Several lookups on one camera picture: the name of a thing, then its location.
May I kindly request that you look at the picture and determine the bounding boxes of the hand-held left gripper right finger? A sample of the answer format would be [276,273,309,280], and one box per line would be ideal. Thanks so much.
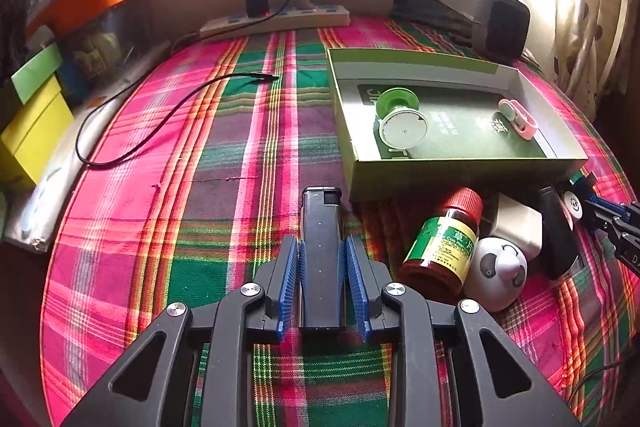
[340,235,583,427]

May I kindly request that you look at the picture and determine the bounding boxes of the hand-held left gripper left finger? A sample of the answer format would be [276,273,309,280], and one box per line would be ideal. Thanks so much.
[60,235,301,427]

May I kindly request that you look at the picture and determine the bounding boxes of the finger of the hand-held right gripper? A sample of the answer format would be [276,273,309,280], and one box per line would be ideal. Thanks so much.
[597,217,635,242]
[582,196,640,222]

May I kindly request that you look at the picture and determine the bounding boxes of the small blue and white object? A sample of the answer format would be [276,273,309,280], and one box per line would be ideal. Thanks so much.
[562,173,599,226]

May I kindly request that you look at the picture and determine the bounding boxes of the black device with clear end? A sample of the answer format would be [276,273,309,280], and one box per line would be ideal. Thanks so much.
[536,184,583,282]

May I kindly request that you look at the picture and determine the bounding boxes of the black rectangular lighter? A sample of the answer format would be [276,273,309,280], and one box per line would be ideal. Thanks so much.
[299,187,344,329]

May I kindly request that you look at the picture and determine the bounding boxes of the red-capped bottle with green label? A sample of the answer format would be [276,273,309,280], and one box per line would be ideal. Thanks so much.
[397,187,485,297]

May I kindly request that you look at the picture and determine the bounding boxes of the white round panda toy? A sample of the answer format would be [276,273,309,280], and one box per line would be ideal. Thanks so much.
[462,237,530,314]

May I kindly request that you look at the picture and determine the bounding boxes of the green cardboard box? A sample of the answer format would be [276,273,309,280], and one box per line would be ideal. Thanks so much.
[326,47,590,204]

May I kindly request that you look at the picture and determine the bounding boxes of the white plastic adapter block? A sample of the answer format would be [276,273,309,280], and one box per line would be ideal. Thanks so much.
[487,193,545,260]

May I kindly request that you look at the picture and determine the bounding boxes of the pink and white clip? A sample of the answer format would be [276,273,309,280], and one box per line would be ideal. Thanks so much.
[498,99,539,140]

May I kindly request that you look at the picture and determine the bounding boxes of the plaid blanket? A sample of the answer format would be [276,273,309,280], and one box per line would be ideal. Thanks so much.
[40,14,637,427]

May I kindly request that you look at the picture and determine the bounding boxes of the round white gadget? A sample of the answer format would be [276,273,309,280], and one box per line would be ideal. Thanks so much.
[375,88,430,160]

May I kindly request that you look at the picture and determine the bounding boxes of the patterned curtain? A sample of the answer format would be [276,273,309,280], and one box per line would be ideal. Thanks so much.
[550,0,640,124]

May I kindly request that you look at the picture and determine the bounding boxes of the grey and black small heater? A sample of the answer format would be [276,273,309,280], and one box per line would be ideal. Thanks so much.
[472,0,532,64]

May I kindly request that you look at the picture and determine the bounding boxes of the dark folded sheet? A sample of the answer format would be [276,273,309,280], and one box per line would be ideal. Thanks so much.
[390,0,476,34]

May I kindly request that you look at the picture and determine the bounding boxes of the white power strip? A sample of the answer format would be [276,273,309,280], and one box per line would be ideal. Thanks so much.
[200,4,351,39]

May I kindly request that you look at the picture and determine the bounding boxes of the yellow box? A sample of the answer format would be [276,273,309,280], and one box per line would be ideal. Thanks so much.
[0,79,75,188]

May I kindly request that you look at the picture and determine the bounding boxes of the blue packet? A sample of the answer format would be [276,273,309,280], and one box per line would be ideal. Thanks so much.
[57,52,92,108]

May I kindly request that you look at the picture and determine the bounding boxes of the clear plastic container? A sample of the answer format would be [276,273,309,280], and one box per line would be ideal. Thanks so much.
[60,2,157,98]

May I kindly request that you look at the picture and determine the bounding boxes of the yellow green boxes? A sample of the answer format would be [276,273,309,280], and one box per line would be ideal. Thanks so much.
[11,43,64,104]

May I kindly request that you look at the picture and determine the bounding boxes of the thin black cable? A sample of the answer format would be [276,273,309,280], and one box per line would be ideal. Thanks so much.
[570,347,640,408]

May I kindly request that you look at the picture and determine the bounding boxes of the black charging cable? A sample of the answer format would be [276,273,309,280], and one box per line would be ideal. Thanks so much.
[75,0,294,168]

